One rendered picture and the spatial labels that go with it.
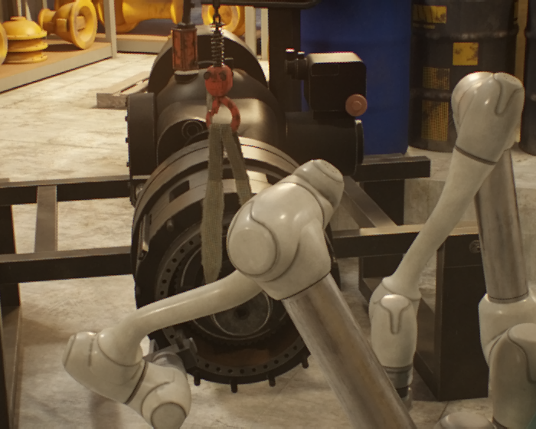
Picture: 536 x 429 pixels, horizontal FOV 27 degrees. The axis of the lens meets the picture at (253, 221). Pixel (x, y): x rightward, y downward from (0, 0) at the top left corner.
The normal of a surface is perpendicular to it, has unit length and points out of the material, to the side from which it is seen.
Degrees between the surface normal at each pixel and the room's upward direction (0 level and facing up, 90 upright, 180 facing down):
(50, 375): 0
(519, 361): 71
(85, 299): 0
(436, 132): 90
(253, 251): 85
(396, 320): 77
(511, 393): 88
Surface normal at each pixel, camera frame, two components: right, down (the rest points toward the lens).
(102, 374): 0.00, 0.37
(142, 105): 0.01, -0.72
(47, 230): -0.02, -0.95
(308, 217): 0.86, -0.25
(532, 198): -0.38, 0.29
